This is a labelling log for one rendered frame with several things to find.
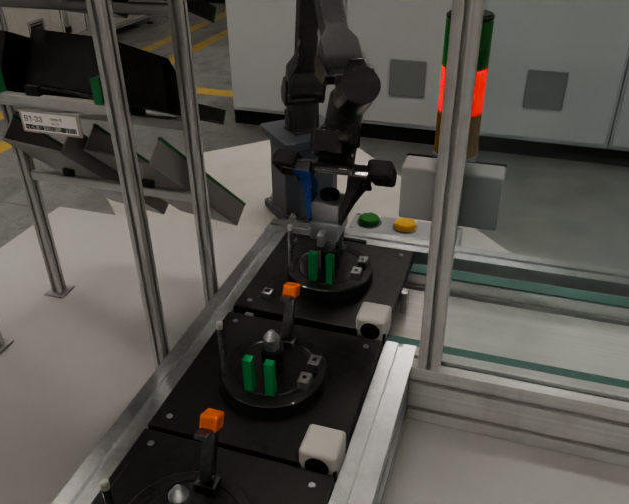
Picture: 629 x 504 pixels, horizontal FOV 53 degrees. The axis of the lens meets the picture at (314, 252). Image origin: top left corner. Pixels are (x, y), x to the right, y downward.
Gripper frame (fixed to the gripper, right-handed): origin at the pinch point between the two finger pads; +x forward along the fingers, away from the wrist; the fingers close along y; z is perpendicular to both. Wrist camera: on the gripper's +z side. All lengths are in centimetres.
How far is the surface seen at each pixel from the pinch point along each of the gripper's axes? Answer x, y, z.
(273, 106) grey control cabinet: -125, -124, -294
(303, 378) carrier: 25.9, 4.5, 14.0
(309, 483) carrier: 36.4, 9.0, 21.1
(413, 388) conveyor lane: 25.1, 17.1, 0.2
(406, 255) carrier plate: 4.0, 11.1, -17.1
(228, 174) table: -17, -43, -59
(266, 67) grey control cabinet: -144, -127, -278
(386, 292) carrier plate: 11.7, 10.0, -8.1
